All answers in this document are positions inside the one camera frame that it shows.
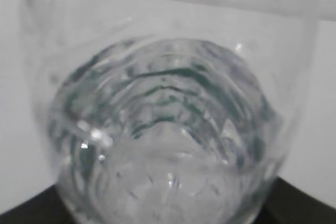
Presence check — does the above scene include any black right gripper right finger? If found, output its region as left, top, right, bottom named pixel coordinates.
left=259, top=178, right=335, bottom=224

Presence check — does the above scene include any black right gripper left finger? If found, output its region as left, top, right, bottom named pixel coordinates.
left=1, top=186, right=74, bottom=224

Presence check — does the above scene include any clear water bottle green label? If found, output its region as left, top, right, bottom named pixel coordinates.
left=21, top=0, right=319, bottom=223

